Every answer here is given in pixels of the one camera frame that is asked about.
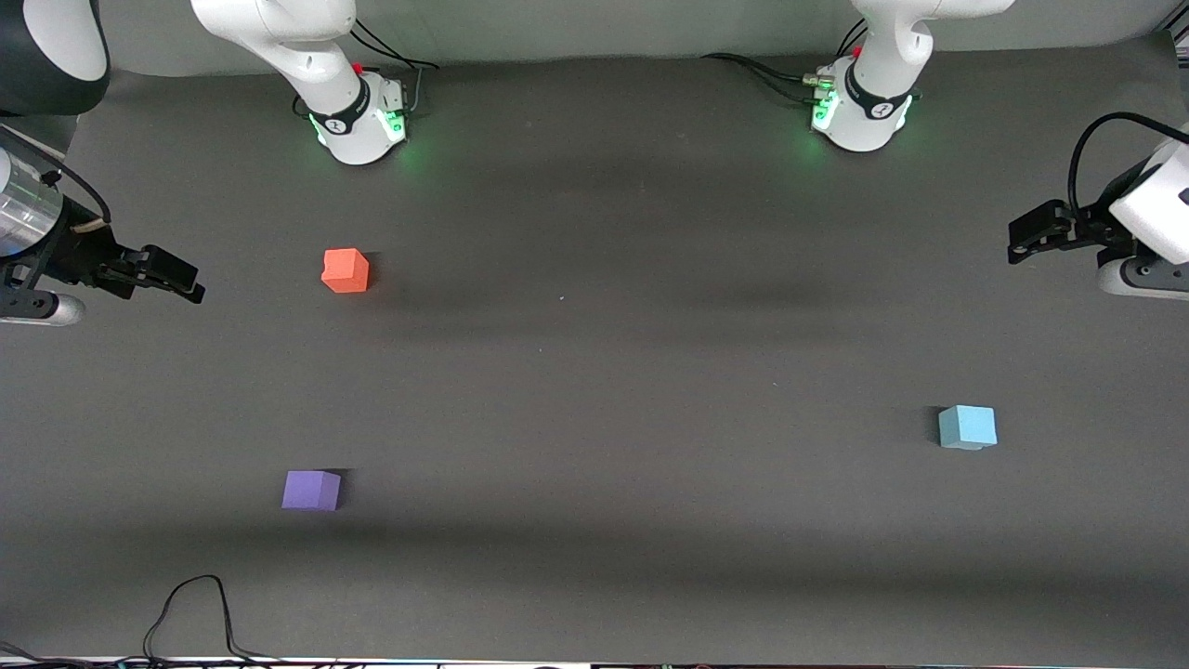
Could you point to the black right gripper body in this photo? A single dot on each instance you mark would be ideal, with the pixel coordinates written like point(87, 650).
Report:
point(72, 253)

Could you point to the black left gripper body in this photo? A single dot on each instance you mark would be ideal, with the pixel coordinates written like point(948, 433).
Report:
point(1092, 226)

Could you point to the light blue foam block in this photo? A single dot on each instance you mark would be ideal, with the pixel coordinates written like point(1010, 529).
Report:
point(967, 427)

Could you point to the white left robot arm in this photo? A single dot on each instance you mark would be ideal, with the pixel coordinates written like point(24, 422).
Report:
point(871, 116)

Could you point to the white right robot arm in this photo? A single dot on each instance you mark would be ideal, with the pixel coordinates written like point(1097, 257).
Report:
point(354, 130)

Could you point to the orange foam block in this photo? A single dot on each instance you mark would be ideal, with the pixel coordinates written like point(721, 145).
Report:
point(345, 271)

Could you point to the purple foam block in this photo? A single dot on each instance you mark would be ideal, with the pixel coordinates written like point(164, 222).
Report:
point(310, 491)

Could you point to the dark grey table mat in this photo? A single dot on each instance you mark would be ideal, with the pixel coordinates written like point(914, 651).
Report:
point(650, 372)

